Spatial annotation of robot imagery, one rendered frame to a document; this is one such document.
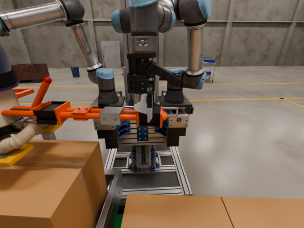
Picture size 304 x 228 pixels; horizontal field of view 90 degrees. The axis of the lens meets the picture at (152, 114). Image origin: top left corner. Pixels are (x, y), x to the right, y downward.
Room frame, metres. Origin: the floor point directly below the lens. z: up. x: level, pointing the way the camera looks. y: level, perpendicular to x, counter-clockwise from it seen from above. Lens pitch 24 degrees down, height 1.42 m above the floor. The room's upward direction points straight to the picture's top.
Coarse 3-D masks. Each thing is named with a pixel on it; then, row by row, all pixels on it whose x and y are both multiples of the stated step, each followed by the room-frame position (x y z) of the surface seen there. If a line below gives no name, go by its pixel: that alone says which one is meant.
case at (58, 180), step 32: (32, 160) 0.54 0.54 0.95; (64, 160) 0.54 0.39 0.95; (96, 160) 0.62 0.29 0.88; (0, 192) 0.37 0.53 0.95; (32, 192) 0.37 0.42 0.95; (64, 192) 0.37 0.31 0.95; (96, 192) 0.56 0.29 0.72; (0, 224) 0.30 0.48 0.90; (32, 224) 0.29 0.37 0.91; (64, 224) 0.32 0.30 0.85
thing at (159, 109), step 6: (156, 108) 0.49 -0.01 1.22; (138, 114) 0.44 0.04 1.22; (144, 114) 0.45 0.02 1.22; (156, 114) 0.44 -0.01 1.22; (138, 120) 0.44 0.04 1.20; (144, 120) 0.45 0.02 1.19; (156, 120) 0.45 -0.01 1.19; (138, 126) 0.44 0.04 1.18; (150, 126) 0.45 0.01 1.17; (156, 126) 0.44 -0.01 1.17
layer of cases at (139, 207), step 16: (128, 208) 0.59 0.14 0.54; (144, 208) 0.59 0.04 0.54; (160, 208) 0.59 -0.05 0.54; (176, 208) 0.59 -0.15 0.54; (192, 208) 0.59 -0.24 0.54; (208, 208) 0.59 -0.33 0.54; (224, 208) 0.59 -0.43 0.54; (240, 208) 0.59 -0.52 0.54; (256, 208) 0.59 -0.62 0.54; (272, 208) 0.59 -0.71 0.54; (288, 208) 0.59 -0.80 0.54; (128, 224) 0.50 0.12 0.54; (144, 224) 0.50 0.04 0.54; (160, 224) 0.50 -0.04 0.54; (176, 224) 0.50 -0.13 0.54; (192, 224) 0.50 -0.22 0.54; (208, 224) 0.50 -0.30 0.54; (224, 224) 0.50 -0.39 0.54; (240, 224) 0.50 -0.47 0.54; (256, 224) 0.50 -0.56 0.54; (272, 224) 0.50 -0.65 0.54; (288, 224) 0.50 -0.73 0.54
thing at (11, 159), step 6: (24, 144) 0.46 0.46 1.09; (30, 144) 0.46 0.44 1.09; (18, 150) 0.43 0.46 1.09; (24, 150) 0.43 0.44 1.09; (30, 150) 0.45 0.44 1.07; (0, 156) 0.39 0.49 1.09; (6, 156) 0.39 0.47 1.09; (12, 156) 0.40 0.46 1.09; (18, 156) 0.40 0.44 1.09; (0, 162) 0.37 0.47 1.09; (6, 162) 0.37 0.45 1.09; (12, 162) 0.38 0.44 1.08
